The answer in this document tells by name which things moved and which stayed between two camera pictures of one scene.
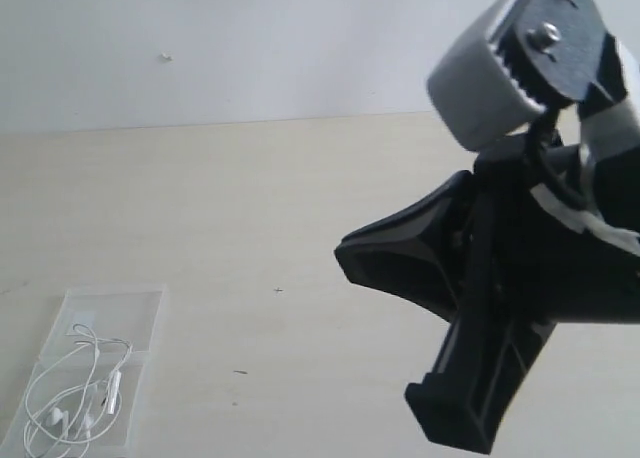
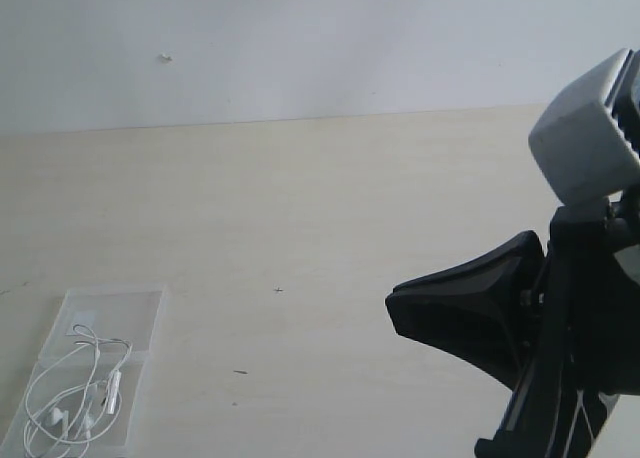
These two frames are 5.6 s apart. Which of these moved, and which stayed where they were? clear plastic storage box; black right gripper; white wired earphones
Moved: black right gripper
Stayed: clear plastic storage box; white wired earphones
